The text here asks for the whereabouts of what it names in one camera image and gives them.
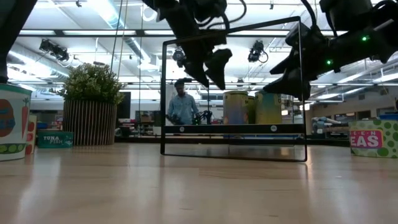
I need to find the potted plant striped pot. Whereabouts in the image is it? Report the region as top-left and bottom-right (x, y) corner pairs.
(49, 62), (127, 147)

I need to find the black-framed wooden shelf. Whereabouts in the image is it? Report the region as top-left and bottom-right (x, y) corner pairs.
(160, 16), (308, 162)

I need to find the mixed vegetables can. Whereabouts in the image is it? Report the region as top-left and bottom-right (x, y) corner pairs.
(0, 83), (33, 162)

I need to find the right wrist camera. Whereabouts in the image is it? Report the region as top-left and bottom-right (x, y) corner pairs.
(285, 21), (323, 47)

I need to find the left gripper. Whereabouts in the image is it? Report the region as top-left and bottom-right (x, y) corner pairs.
(164, 9), (233, 91)

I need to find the person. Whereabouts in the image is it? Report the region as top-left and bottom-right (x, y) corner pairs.
(167, 79), (200, 126)

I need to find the black ceiling spotlight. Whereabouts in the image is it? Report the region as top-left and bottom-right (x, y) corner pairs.
(172, 48), (185, 68)
(247, 39), (269, 64)
(39, 39), (71, 62)

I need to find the black hanging cable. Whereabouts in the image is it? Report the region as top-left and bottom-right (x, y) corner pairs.
(110, 0), (129, 74)

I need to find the tall can carrots label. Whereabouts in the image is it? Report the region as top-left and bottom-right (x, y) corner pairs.
(254, 90), (283, 125)

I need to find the teal tuna can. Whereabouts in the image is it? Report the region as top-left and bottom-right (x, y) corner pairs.
(37, 130), (75, 149)

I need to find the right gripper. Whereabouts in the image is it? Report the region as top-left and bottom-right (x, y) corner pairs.
(263, 39), (361, 101)

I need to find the black background screen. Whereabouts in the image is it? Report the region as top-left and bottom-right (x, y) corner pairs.
(116, 91), (132, 119)

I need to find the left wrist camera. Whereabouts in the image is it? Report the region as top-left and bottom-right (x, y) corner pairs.
(186, 0), (229, 22)

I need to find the white ceiling ring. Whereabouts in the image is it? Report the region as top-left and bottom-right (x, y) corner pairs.
(141, 2), (159, 22)

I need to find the green peas can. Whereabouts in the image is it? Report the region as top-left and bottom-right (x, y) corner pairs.
(348, 119), (398, 159)

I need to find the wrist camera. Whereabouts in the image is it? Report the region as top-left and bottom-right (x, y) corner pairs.
(186, 0), (229, 22)
(285, 21), (323, 47)

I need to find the tall can peaches label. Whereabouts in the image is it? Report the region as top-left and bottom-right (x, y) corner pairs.
(223, 90), (249, 125)

